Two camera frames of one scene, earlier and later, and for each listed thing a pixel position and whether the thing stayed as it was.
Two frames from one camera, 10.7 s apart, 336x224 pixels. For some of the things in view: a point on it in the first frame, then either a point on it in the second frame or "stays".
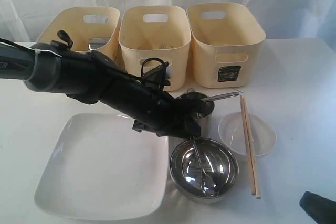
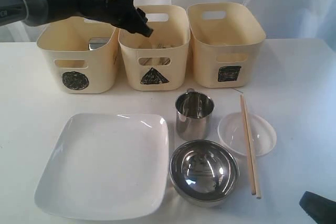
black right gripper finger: x=321 y=209 stays
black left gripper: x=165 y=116 to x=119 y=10
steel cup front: x=95 y=43 stays
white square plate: x=102 y=168 stays
